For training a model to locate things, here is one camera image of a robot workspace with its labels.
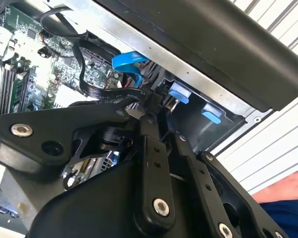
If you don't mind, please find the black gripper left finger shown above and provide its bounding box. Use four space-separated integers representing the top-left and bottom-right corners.
0 102 177 233

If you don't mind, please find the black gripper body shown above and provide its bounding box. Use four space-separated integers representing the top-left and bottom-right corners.
27 158 216 238

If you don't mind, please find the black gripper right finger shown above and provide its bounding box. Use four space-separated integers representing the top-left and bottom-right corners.
158 108 289 238

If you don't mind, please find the black disk wire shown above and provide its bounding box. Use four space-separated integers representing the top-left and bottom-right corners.
73 39 161 115

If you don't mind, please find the person's hand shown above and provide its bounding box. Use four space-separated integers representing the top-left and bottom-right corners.
252 168 298 203

